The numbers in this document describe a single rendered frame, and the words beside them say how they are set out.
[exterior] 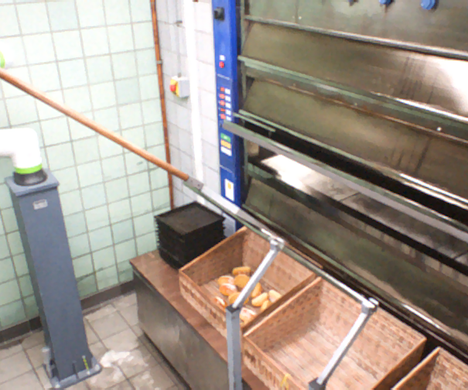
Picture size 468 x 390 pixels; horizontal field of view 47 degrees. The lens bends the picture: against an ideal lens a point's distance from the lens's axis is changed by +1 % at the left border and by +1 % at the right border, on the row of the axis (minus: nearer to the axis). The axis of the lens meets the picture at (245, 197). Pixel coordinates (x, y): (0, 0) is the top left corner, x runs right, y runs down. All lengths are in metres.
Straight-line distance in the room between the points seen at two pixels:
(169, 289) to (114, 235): 0.89
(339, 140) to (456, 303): 0.75
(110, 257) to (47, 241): 0.94
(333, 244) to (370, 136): 0.56
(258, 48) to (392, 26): 0.75
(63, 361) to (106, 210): 0.95
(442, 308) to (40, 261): 1.87
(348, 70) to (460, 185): 0.60
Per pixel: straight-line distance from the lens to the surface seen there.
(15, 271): 3.53
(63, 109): 1.93
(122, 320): 3.67
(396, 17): 1.97
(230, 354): 2.25
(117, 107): 3.37
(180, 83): 3.11
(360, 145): 2.13
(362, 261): 2.33
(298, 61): 2.31
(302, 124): 2.36
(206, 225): 2.86
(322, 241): 2.47
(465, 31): 1.82
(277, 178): 2.61
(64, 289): 3.00
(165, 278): 2.97
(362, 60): 2.08
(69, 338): 3.18
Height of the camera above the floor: 2.26
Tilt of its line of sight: 27 degrees down
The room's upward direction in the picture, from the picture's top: 1 degrees counter-clockwise
